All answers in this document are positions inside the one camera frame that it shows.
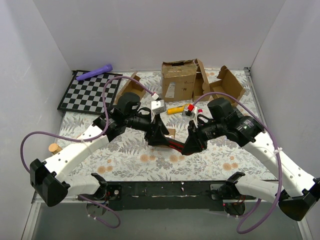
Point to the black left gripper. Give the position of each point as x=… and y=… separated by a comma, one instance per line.
x=154, y=129

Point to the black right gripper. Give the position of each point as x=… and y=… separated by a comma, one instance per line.
x=194, y=134

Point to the small cardboard box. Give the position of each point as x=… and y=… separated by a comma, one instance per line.
x=171, y=133

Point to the red black utility knife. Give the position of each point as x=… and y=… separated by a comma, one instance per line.
x=173, y=144

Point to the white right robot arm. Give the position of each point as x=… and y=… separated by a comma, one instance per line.
x=298, y=191

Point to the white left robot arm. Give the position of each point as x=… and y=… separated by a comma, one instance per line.
x=50, y=178

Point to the open cardboard box left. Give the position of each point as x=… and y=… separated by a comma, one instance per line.
x=130, y=87

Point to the open cardboard box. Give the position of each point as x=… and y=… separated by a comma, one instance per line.
x=227, y=83
x=130, y=87

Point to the tall taped cardboard box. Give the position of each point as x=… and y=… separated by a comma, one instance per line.
x=178, y=78

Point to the open cardboard box right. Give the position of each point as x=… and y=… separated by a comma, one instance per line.
x=227, y=83

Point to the floral table mat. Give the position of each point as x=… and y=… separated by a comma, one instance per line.
x=129, y=158

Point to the yellow toothpaste tube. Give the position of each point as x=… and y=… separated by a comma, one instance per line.
x=175, y=110

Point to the black white chessboard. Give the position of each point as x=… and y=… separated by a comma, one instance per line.
x=85, y=97

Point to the purple cylinder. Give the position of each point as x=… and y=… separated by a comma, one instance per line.
x=105, y=69

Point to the wooden cylinder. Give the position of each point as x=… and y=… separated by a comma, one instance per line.
x=54, y=148

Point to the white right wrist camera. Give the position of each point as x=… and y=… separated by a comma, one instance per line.
x=192, y=112

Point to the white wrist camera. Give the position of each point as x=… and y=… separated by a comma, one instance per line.
x=158, y=105
x=192, y=112

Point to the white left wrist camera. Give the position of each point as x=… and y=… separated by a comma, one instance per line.
x=158, y=105

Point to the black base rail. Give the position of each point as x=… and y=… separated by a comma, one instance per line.
x=163, y=195

